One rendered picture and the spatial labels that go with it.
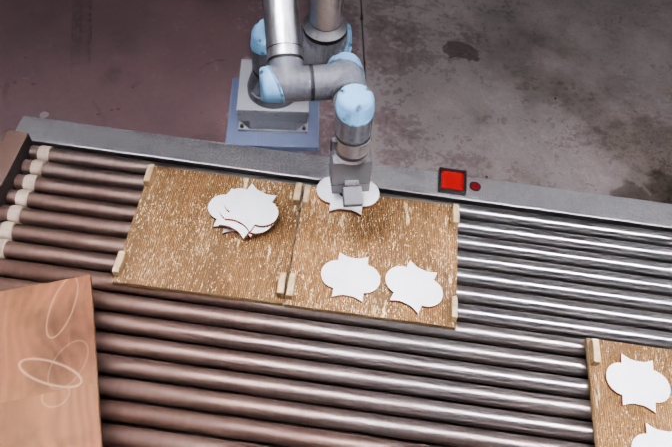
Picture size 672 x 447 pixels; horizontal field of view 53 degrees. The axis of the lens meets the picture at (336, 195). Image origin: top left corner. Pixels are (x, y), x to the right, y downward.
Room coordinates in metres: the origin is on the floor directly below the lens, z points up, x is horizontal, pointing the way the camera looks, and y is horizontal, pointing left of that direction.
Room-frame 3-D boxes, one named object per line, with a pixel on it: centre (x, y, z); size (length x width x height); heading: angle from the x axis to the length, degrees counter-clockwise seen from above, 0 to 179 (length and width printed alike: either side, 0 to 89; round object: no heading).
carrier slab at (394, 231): (0.87, -0.12, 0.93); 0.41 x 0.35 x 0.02; 89
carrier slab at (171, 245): (0.88, 0.30, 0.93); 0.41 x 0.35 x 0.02; 89
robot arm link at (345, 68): (1.01, 0.02, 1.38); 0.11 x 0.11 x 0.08; 13
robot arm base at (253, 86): (1.36, 0.21, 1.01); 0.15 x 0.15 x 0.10
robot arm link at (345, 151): (0.91, -0.02, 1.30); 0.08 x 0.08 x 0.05
